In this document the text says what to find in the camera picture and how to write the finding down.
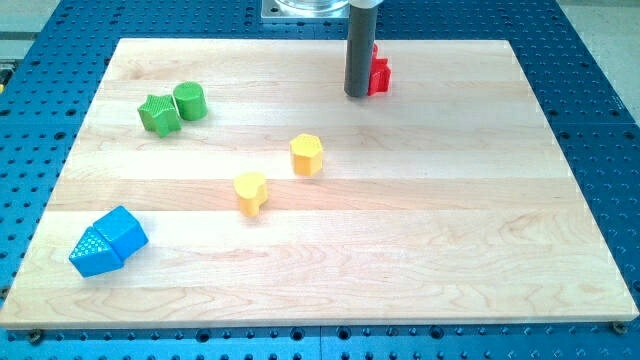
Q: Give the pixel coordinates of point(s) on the yellow hexagon block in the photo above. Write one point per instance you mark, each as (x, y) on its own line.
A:
(306, 152)

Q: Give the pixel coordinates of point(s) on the yellow heart block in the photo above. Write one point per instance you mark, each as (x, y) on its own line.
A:
(251, 191)

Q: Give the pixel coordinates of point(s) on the red plastic block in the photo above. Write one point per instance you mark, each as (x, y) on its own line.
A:
(380, 74)

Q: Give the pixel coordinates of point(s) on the light wooden board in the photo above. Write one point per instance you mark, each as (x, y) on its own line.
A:
(445, 200)

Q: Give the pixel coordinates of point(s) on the green cylinder block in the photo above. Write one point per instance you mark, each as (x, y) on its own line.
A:
(190, 101)

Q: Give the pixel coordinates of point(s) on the green star block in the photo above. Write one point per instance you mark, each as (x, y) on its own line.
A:
(158, 114)

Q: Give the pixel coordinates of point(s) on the blue cube block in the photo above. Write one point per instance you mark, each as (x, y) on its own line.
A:
(122, 231)

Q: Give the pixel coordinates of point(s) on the blue triangle block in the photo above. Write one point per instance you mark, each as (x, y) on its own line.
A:
(93, 255)

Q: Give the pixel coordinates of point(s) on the left board stop screw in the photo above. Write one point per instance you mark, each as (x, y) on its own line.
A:
(34, 336)

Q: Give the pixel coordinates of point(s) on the board stop screw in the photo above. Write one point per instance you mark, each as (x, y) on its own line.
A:
(34, 336)
(619, 328)

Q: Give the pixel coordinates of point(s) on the right board stop screw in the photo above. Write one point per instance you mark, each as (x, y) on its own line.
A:
(619, 328)

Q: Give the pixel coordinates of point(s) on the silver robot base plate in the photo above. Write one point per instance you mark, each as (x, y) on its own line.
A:
(305, 9)

